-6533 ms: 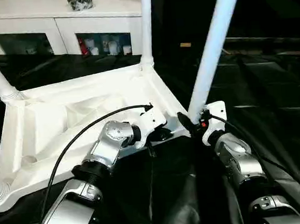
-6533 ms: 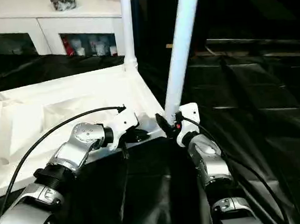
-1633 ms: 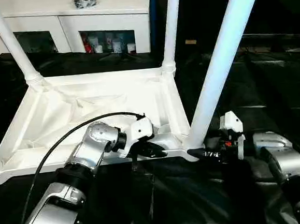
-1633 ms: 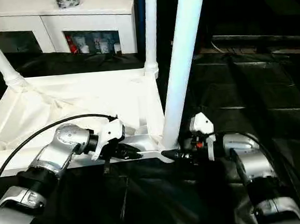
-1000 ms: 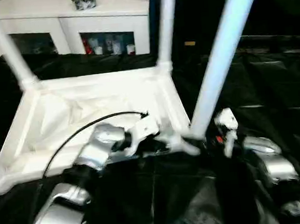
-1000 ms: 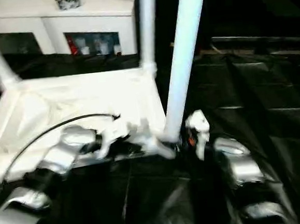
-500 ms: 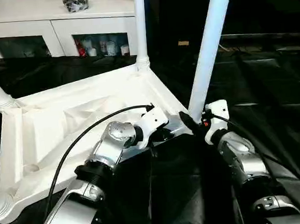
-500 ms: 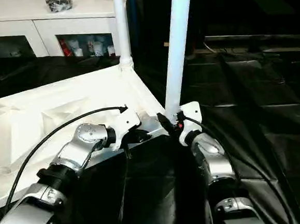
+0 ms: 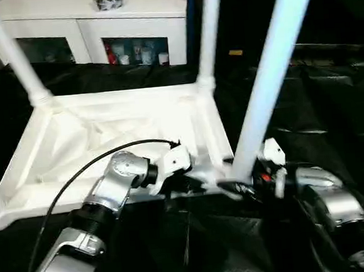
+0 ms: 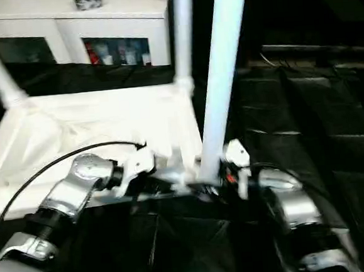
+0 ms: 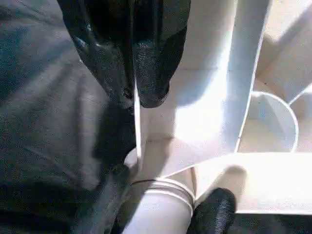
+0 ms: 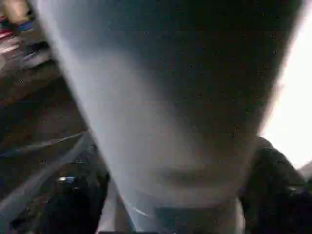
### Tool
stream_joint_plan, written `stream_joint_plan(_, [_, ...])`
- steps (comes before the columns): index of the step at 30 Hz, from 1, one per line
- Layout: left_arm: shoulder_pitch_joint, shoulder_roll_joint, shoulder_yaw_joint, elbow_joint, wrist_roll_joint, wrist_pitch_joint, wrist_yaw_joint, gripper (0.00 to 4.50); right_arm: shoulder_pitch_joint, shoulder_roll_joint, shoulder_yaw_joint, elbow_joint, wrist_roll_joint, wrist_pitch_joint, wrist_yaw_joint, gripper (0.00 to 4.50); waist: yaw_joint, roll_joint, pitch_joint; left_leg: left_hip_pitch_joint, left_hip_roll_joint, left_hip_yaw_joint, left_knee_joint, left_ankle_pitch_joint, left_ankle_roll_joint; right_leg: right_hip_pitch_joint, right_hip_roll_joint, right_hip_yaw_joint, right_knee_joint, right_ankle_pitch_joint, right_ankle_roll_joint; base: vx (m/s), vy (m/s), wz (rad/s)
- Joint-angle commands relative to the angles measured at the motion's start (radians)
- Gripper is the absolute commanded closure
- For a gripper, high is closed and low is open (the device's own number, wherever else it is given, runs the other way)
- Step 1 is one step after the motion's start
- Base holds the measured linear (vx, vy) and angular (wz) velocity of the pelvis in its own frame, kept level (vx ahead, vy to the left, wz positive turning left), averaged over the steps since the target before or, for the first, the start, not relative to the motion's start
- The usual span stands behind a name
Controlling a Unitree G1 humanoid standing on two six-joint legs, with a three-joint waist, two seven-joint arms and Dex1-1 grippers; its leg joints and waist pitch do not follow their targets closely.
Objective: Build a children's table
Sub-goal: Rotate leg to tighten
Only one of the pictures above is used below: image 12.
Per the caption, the white plastic table leg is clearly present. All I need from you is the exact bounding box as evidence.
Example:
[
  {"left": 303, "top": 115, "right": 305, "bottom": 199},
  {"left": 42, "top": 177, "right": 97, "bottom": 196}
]
[{"left": 37, "top": 0, "right": 307, "bottom": 234}]

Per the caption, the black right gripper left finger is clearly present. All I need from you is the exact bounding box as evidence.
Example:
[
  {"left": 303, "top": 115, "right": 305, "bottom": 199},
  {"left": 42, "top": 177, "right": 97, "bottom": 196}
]
[{"left": 10, "top": 146, "right": 110, "bottom": 234}]

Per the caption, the white plastic table top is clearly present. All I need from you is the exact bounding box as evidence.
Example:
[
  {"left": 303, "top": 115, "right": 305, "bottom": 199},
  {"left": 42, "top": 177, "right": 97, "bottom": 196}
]
[{"left": 261, "top": 10, "right": 312, "bottom": 170}]

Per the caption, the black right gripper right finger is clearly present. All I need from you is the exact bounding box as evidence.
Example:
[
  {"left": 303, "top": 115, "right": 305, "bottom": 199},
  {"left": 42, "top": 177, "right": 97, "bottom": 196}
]
[{"left": 239, "top": 136, "right": 312, "bottom": 234}]

